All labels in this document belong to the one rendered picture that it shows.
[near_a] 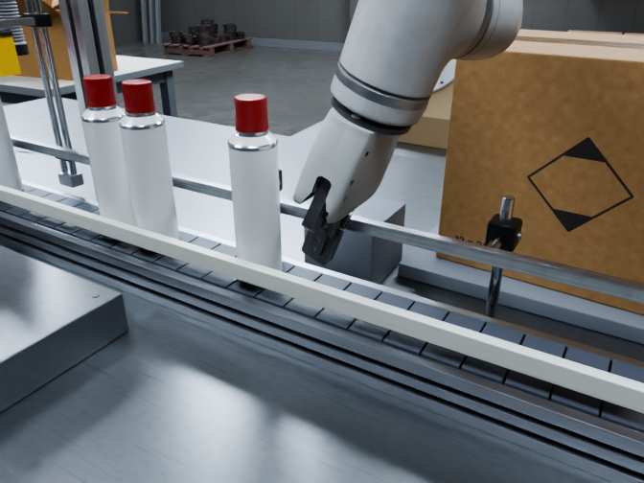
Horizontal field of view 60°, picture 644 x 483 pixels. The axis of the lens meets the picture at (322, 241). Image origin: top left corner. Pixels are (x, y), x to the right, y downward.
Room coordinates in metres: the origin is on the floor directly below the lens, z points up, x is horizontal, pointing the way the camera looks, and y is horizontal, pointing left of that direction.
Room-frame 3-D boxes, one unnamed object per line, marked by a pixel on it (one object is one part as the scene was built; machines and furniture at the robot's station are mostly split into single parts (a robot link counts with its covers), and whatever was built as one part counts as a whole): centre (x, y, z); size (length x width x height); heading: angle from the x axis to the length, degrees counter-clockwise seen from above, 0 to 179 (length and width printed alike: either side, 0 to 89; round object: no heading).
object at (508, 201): (0.50, -0.18, 0.91); 0.07 x 0.03 x 0.17; 149
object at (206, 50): (9.21, 1.77, 0.23); 1.28 x 0.89 x 0.46; 153
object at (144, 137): (0.64, 0.21, 0.98); 0.05 x 0.05 x 0.20
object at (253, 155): (0.56, 0.07, 0.98); 0.05 x 0.05 x 0.20
